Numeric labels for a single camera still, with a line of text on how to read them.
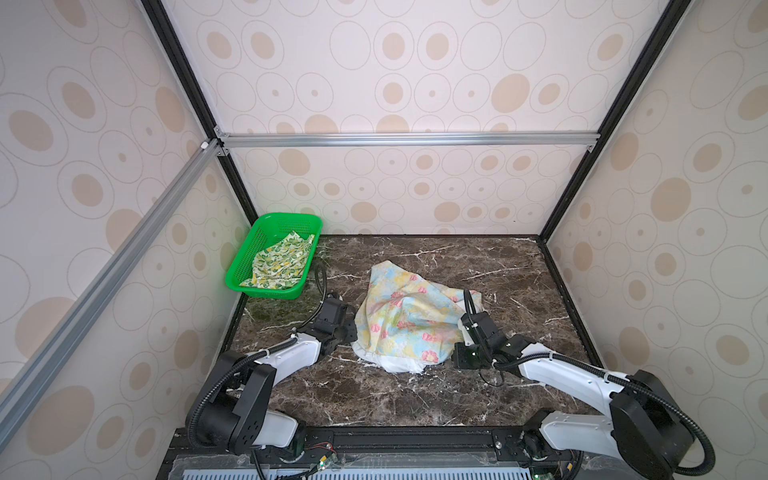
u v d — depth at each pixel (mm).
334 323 705
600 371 477
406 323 925
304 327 699
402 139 891
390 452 729
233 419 423
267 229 1174
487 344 663
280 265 1060
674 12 678
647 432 410
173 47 716
